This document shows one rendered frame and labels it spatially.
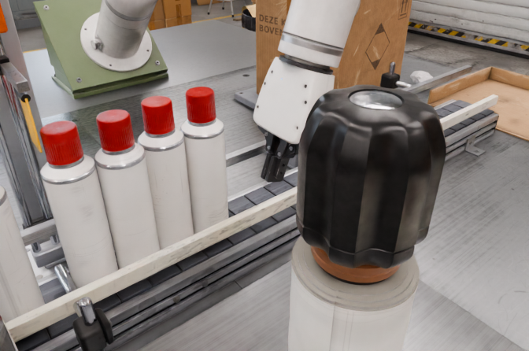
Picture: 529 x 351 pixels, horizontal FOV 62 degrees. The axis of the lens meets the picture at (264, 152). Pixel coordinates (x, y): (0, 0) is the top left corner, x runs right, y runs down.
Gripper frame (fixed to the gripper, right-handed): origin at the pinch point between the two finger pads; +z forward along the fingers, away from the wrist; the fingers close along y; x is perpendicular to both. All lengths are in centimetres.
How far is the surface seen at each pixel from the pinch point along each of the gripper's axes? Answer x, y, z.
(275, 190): 3.8, -2.0, 5.0
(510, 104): 76, 0, -15
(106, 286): -24.6, 4.1, 11.6
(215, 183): -12.2, 2.6, 0.7
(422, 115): -22.8, 30.2, -17.5
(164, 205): -18.0, 1.6, 3.6
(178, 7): 163, -318, -4
